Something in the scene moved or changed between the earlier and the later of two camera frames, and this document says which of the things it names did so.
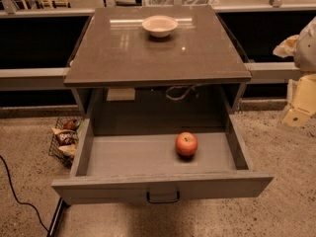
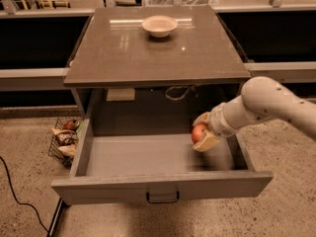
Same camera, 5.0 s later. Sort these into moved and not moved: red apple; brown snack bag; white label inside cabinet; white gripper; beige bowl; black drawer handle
Moved: red apple; white gripper
Not moved: black drawer handle; beige bowl; brown snack bag; white label inside cabinet
